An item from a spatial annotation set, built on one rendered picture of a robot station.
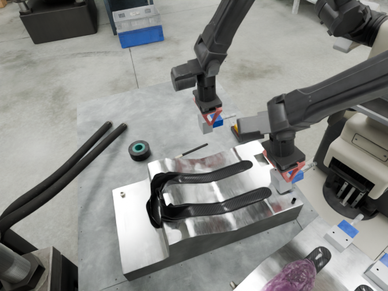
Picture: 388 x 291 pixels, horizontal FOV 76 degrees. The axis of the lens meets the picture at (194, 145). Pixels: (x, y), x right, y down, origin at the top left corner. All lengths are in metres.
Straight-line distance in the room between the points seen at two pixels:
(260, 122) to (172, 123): 0.58
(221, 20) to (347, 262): 0.64
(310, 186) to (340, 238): 0.85
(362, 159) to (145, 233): 0.77
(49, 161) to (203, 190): 1.82
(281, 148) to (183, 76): 0.31
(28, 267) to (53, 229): 1.12
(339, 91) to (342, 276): 0.45
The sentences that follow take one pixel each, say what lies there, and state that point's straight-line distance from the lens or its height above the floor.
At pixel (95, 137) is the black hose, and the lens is 1.05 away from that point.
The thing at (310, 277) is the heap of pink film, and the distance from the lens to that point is 0.66.
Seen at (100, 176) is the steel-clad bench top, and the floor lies 0.80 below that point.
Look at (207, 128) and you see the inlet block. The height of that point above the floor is 0.93.
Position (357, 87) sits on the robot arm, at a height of 1.29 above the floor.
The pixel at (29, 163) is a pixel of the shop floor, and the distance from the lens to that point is 2.47.
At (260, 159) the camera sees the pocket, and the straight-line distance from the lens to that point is 0.85.
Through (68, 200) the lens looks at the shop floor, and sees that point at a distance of 2.04.
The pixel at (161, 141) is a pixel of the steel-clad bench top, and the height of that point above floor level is 0.80.
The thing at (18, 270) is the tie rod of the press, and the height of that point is 0.87.
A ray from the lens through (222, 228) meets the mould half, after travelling 0.67.
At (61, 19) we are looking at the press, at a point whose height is 0.28.
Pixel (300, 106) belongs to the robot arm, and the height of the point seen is 1.22.
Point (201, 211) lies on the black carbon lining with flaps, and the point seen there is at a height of 0.91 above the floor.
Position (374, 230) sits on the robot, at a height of 0.28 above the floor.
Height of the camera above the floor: 1.50
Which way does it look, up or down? 47 degrees down
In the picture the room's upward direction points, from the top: 6 degrees counter-clockwise
